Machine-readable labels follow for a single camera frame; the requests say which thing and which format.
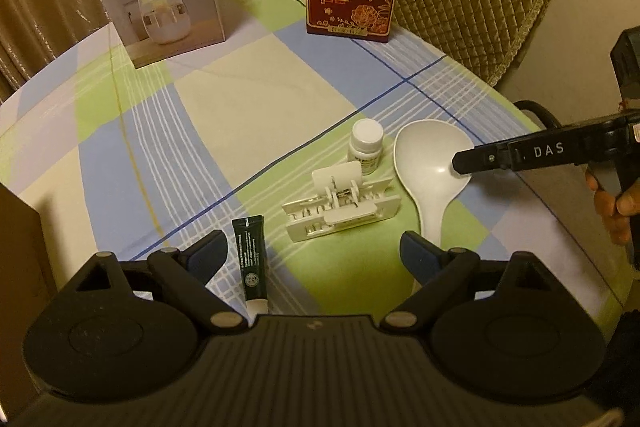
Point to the white plastic clip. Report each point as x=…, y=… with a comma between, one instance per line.
x=340, y=207

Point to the dark green tube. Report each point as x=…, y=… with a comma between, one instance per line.
x=251, y=257

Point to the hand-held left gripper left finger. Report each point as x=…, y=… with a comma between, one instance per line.
x=202, y=253

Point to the plaid tablecloth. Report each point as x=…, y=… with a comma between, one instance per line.
x=225, y=117

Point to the person's right hand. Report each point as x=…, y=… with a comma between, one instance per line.
x=612, y=212

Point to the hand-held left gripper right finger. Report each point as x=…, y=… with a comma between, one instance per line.
x=417, y=253

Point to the white plastic spoon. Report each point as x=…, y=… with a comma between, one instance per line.
x=425, y=167

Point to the black curved tube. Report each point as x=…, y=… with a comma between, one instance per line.
x=537, y=109

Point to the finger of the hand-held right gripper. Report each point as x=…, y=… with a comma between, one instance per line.
x=545, y=151

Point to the cardboard box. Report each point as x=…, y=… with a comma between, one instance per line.
x=20, y=247

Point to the white pill bottle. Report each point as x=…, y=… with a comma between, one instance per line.
x=366, y=147

